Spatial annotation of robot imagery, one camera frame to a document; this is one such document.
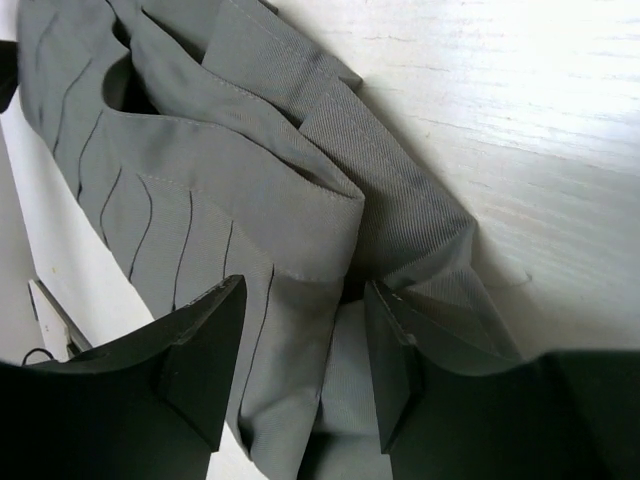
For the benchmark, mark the aluminium front rail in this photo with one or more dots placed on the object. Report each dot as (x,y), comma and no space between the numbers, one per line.
(61,336)

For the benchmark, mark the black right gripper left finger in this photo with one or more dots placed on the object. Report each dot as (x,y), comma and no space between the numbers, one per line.
(149,405)

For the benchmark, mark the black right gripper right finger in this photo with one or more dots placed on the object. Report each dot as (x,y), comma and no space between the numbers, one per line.
(449,410)

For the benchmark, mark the grey pleated skirt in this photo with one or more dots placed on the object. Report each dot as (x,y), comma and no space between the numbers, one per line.
(204,139)

